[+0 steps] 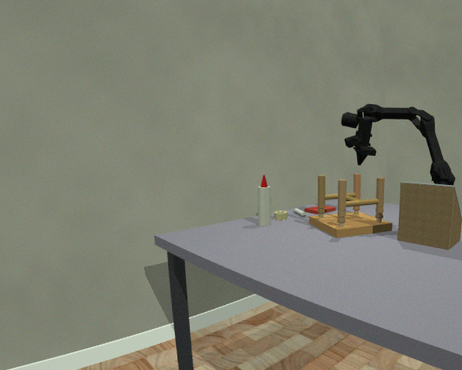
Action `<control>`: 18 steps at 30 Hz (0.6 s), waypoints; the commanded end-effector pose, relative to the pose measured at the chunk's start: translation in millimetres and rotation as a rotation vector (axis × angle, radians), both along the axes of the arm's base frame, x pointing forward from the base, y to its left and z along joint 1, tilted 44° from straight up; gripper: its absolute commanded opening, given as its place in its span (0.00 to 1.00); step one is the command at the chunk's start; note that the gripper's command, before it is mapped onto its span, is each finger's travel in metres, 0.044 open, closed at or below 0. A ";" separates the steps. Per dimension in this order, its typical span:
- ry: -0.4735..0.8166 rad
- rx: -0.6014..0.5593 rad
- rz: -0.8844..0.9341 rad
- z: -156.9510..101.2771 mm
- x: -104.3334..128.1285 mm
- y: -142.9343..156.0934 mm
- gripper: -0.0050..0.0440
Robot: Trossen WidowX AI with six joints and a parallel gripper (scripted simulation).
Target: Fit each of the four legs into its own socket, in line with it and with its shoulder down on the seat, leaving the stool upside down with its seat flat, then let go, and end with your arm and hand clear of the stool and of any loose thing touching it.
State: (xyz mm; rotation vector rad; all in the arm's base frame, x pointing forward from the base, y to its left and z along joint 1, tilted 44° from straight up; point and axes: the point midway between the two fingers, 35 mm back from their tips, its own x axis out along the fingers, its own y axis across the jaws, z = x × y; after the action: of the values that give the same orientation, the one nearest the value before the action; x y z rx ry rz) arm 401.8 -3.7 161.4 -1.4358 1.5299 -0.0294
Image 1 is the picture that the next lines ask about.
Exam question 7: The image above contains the red flat rectangular block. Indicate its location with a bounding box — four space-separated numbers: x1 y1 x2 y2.
305 206 336 214

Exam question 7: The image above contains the tan wooden stool seat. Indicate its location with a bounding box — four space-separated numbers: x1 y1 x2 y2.
309 212 393 238

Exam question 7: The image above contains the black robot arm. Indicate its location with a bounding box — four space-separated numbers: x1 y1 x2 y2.
342 104 456 185

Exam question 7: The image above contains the white bottle with red cone cap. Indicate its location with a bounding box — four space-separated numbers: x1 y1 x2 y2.
258 175 271 226

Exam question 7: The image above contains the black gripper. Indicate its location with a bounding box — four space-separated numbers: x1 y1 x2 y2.
353 130 376 166

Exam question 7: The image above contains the tan wooden stool leg frame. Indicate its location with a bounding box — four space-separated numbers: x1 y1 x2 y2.
318 173 385 227

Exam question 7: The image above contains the beige ring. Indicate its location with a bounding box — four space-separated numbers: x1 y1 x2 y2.
274 211 288 220

